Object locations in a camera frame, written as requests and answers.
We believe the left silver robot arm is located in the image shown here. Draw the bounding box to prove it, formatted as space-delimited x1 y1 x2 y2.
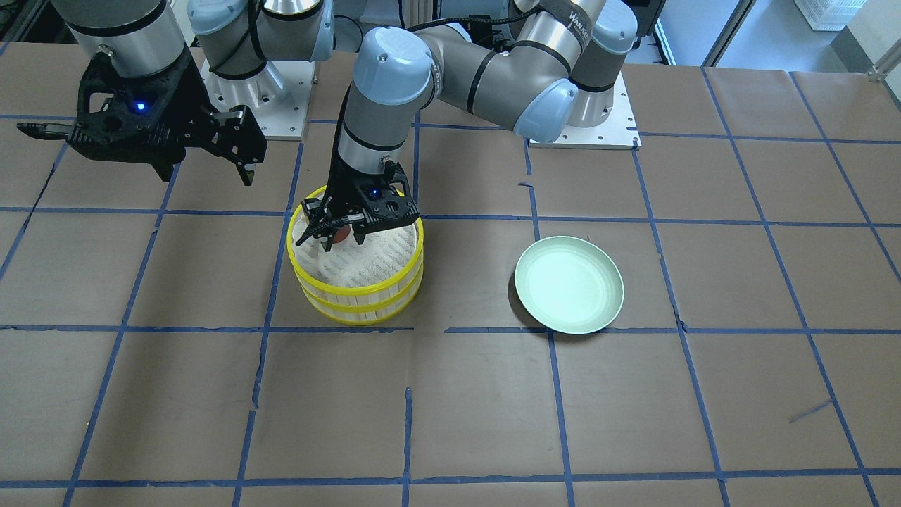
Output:
295 1 637 251

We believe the yellow steamer layer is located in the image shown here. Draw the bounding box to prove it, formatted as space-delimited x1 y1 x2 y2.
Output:
287 205 424 296
296 267 424 325

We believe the brown bun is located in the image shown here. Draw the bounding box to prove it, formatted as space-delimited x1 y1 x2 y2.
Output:
332 225 352 244

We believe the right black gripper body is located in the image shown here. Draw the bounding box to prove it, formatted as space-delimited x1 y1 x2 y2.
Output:
67 49 267 182

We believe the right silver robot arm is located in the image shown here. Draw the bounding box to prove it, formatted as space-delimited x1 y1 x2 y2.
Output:
17 1 334 186

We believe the light green plate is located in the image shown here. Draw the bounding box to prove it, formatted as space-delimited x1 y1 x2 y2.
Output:
514 235 625 334

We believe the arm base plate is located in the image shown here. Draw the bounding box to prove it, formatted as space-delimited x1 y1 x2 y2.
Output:
529 73 643 150
201 61 317 141

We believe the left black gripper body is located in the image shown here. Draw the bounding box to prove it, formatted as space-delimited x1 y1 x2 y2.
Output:
303 158 420 237

